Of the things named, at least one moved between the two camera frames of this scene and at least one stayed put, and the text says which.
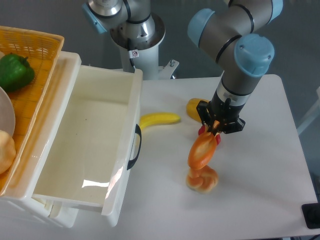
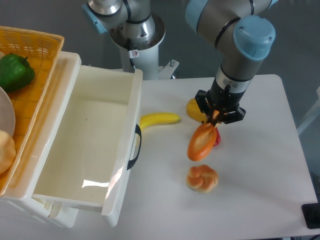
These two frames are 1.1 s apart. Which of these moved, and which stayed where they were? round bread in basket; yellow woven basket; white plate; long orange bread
Moved: long orange bread
Stayed: yellow woven basket; white plate; round bread in basket
